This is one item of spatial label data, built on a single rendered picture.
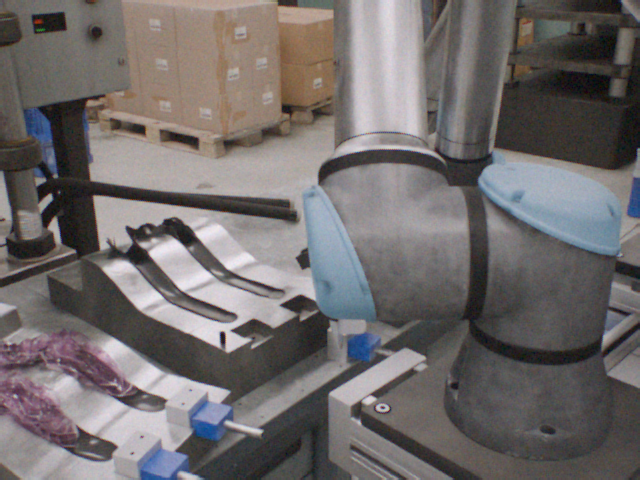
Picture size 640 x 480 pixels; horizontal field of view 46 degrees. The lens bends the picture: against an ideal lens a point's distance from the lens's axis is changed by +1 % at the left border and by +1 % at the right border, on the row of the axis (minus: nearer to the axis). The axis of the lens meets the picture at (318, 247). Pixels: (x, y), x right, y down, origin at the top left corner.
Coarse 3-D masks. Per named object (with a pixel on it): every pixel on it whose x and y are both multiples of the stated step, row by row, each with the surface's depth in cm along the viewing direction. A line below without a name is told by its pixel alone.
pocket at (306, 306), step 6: (300, 294) 127; (288, 300) 125; (294, 300) 126; (300, 300) 127; (306, 300) 126; (312, 300) 125; (282, 306) 124; (288, 306) 125; (294, 306) 126; (300, 306) 127; (306, 306) 126; (312, 306) 125; (318, 306) 124; (300, 312) 126; (306, 312) 126; (312, 312) 124; (300, 318) 124
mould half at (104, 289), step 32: (192, 224) 143; (96, 256) 130; (160, 256) 133; (224, 256) 139; (64, 288) 138; (96, 288) 130; (128, 288) 125; (192, 288) 130; (224, 288) 130; (288, 288) 128; (96, 320) 134; (128, 320) 126; (160, 320) 120; (192, 320) 119; (288, 320) 119; (320, 320) 125; (160, 352) 123; (192, 352) 116; (224, 352) 110; (256, 352) 115; (288, 352) 121; (224, 384) 113; (256, 384) 117
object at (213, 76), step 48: (144, 0) 522; (192, 0) 523; (240, 0) 523; (144, 48) 519; (192, 48) 490; (240, 48) 491; (144, 96) 536; (192, 96) 505; (240, 96) 502; (240, 144) 526
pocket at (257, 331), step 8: (248, 320) 118; (256, 320) 119; (240, 328) 117; (248, 328) 119; (256, 328) 119; (264, 328) 118; (272, 328) 116; (240, 336) 118; (248, 336) 119; (256, 336) 119; (264, 336) 119; (272, 336) 117; (256, 344) 115
